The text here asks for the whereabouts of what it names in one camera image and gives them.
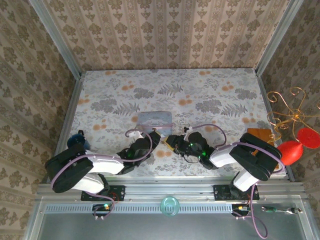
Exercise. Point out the light blue plastic pouch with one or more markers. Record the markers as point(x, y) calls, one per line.
point(155, 120)

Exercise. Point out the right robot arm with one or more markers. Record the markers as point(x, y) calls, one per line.
point(222, 156)

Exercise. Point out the floral table cover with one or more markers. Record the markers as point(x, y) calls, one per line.
point(200, 100)

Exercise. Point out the green glass cup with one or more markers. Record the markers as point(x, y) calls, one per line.
point(170, 206)

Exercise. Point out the dark blue glass jug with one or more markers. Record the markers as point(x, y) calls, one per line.
point(76, 141)

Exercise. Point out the small circuit board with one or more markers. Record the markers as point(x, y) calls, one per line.
point(241, 208)
point(102, 207)

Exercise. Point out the brown wooden board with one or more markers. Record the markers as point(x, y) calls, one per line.
point(257, 133)

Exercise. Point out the red rubber bulb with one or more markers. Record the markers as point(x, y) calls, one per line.
point(291, 153)

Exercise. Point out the red round disc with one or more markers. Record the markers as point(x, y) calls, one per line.
point(310, 138)

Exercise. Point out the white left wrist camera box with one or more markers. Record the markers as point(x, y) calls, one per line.
point(136, 134)

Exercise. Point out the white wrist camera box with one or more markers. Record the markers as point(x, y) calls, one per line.
point(136, 134)
point(188, 130)

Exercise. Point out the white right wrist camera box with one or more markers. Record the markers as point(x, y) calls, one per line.
point(188, 130)

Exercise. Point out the aluminium front rail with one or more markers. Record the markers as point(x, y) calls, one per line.
point(162, 190)

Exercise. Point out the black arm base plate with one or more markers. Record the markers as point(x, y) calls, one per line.
point(117, 192)
point(222, 192)

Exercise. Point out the aluminium side rail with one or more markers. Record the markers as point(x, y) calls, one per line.
point(262, 85)
point(71, 112)

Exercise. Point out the aluminium frame post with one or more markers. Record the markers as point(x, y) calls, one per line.
point(55, 37)
point(277, 37)

